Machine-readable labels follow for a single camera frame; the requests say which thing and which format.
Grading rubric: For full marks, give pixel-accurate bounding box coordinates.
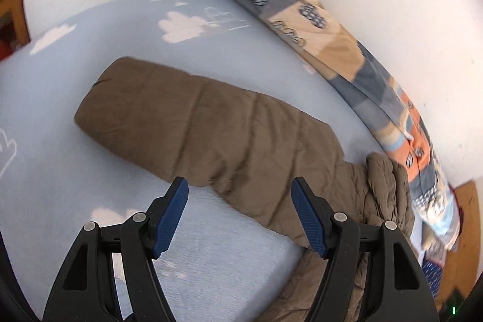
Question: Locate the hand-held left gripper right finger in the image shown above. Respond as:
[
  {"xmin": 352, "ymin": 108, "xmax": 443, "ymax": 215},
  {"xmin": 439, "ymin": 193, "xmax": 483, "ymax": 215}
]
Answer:
[{"xmin": 290, "ymin": 177, "xmax": 440, "ymax": 322}]

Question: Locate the navy dotted pillow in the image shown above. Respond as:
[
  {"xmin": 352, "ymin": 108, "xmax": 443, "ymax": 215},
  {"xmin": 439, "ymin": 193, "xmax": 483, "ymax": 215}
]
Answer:
[{"xmin": 419, "ymin": 250, "xmax": 443, "ymax": 292}]

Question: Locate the wooden side table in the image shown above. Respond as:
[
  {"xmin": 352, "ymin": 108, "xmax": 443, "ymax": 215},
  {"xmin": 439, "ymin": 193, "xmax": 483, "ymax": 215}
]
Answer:
[{"xmin": 0, "ymin": 0, "xmax": 31, "ymax": 60}]

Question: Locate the light blue cloud-print bed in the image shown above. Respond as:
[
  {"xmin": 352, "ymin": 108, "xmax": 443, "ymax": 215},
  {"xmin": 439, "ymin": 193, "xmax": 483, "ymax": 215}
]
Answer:
[{"xmin": 0, "ymin": 0, "xmax": 427, "ymax": 322}]

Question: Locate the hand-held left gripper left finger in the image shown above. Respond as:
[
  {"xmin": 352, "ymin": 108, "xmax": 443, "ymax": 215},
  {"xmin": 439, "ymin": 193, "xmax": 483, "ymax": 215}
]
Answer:
[{"xmin": 42, "ymin": 177, "xmax": 189, "ymax": 322}]

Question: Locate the patchwork striped blanket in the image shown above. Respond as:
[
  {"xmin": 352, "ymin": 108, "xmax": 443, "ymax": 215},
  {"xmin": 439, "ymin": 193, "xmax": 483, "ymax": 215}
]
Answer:
[{"xmin": 192, "ymin": 0, "xmax": 463, "ymax": 251}]

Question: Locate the wooden headboard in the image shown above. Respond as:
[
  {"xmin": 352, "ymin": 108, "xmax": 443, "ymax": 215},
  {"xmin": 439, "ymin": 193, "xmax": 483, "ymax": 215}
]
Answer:
[{"xmin": 434, "ymin": 180, "xmax": 481, "ymax": 315}]

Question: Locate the brown quilted puffer jacket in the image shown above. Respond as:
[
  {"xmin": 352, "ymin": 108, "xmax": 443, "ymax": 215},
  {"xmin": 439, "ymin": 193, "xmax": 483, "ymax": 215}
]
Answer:
[{"xmin": 73, "ymin": 57, "xmax": 419, "ymax": 322}]

